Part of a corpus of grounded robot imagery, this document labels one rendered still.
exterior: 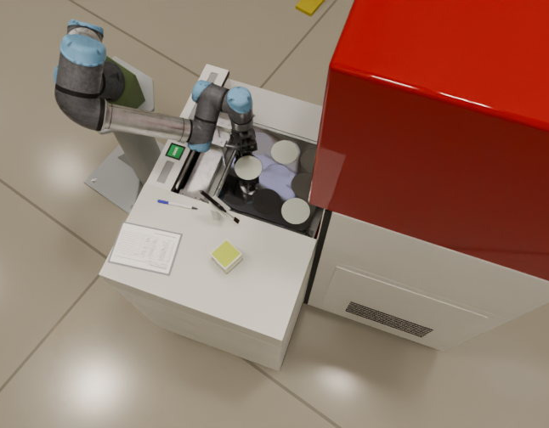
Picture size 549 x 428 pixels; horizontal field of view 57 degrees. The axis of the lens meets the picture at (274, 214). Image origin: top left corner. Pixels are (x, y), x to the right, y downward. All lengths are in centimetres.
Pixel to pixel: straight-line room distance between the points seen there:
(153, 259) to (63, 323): 117
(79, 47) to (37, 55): 215
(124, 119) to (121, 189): 138
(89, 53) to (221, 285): 78
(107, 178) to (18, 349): 98
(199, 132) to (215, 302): 54
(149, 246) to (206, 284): 23
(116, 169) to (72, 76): 152
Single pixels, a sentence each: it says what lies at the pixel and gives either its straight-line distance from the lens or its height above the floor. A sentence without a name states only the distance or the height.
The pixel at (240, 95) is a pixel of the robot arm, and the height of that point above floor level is 127.
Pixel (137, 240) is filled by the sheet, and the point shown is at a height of 97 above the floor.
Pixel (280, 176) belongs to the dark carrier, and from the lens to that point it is 185.
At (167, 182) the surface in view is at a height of 96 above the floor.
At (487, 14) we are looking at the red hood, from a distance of 109.
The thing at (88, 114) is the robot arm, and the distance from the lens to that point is 155.
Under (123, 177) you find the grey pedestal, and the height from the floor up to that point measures 2.
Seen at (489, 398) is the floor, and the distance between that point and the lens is 274.
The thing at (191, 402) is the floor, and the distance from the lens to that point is 257.
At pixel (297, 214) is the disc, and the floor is 90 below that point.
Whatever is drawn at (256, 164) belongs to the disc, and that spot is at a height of 90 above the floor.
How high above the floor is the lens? 254
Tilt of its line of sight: 67 degrees down
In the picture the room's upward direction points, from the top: straight up
